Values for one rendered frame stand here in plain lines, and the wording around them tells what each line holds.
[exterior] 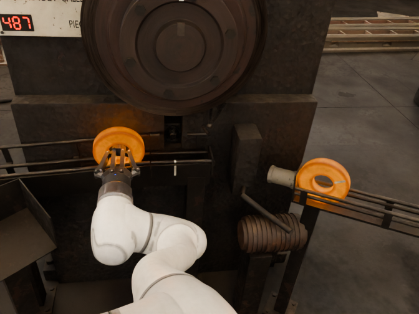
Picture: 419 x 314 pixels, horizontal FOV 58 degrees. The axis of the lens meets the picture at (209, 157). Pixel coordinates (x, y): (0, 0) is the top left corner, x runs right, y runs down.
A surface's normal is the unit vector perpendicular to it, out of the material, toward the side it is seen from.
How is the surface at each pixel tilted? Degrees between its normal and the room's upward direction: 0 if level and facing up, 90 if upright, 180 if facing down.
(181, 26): 90
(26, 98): 0
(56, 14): 90
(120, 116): 90
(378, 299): 0
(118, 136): 94
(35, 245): 5
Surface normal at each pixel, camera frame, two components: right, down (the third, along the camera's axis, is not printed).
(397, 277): 0.07, -0.81
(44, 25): 0.14, 0.59
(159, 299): -0.06, -1.00
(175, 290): -0.28, -0.95
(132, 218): 0.55, -0.66
